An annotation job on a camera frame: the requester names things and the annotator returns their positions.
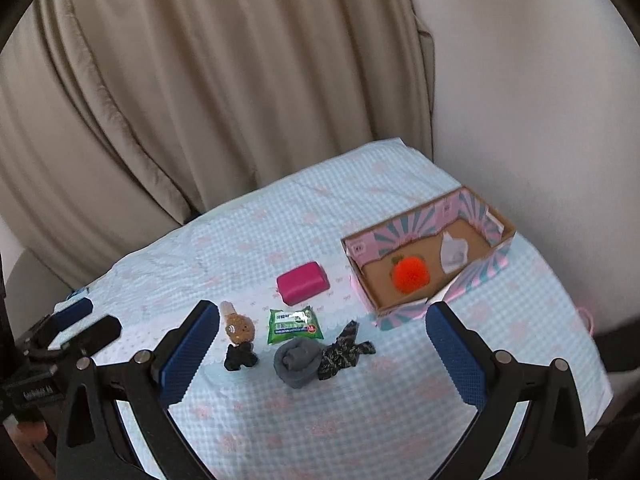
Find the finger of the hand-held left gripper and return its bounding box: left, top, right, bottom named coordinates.
left=64, top=314, right=123, bottom=357
left=49, top=297, right=95, bottom=335

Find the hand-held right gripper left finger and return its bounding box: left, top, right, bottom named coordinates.
left=55, top=300, right=221, bottom=480

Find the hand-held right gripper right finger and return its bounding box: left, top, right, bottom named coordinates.
left=425, top=301, right=589, bottom=480

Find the small brown bear plush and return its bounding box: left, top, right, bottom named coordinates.
left=220, top=301, right=260, bottom=373

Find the pink and blue cardboard box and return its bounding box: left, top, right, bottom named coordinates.
left=340, top=185, right=517, bottom=332

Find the green wet wipes packet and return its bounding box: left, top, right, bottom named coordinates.
left=267, top=306, right=325, bottom=346

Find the grey sock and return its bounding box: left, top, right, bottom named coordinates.
left=273, top=337, right=326, bottom=390

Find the dark patterned cloth bow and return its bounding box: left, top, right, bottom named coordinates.
left=316, top=320, right=376, bottom=381

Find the pink sponge block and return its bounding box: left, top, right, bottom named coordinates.
left=276, top=260, right=331, bottom=306

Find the orange pompom ball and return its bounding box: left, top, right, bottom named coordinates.
left=390, top=255, right=432, bottom=292

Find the white cloth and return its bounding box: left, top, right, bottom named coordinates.
left=439, top=231, right=469, bottom=275

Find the light blue checkered blanket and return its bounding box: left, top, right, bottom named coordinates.
left=52, top=137, right=614, bottom=480

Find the beige curtain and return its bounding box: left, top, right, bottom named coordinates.
left=0, top=0, right=435, bottom=291

